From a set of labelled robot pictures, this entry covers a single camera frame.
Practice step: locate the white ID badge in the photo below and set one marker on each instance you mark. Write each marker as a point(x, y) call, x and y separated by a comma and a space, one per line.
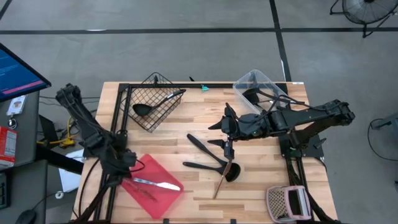
point(17, 105)

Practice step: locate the pink perforated caddy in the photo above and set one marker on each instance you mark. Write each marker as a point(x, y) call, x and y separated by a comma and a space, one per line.
point(275, 202)

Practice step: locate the white paper sheet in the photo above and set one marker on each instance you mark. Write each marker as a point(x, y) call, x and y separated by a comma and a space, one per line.
point(70, 180)

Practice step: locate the red box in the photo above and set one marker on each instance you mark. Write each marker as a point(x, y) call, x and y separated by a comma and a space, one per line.
point(7, 146)

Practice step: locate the pink plastic bin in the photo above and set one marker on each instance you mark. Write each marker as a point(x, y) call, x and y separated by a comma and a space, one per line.
point(161, 202)

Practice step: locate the grey side desk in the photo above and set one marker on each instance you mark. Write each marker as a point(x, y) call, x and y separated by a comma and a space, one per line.
point(28, 140)

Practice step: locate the small black bracket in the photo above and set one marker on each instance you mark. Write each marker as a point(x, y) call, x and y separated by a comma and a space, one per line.
point(166, 221)
point(233, 221)

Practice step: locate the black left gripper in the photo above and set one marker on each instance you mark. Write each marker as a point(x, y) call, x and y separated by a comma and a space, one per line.
point(121, 163)

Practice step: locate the black keyboard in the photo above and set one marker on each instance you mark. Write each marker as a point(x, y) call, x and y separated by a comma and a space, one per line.
point(3, 189)

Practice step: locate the grey slotted spatula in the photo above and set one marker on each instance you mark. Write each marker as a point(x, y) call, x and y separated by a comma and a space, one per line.
point(155, 80)

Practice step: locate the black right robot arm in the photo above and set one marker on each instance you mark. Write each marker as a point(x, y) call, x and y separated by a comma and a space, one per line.
point(311, 116)

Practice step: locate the computer monitor blue screen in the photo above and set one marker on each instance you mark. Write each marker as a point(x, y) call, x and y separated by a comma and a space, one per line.
point(18, 74)

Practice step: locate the black floor fan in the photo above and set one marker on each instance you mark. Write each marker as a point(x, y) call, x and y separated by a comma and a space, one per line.
point(357, 12)

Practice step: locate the clear plastic bin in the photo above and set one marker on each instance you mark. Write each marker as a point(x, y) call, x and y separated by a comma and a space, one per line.
point(267, 82)

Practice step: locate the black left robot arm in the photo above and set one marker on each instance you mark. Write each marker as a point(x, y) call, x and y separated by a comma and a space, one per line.
point(84, 121)

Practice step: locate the large black ladle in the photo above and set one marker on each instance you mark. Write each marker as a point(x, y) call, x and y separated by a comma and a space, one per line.
point(234, 174)

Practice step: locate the black metal rig frame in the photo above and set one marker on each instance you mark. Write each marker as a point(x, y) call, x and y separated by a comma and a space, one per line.
point(174, 85)

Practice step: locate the silver table knife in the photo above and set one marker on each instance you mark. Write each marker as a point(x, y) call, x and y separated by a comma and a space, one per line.
point(161, 185)

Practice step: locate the small teal clip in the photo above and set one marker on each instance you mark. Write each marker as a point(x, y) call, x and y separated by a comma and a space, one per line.
point(204, 88)

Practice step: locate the black computer mouse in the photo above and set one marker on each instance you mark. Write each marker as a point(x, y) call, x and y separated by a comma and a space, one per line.
point(26, 217)

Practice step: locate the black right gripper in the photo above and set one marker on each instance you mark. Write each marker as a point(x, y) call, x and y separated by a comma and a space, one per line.
point(248, 126)

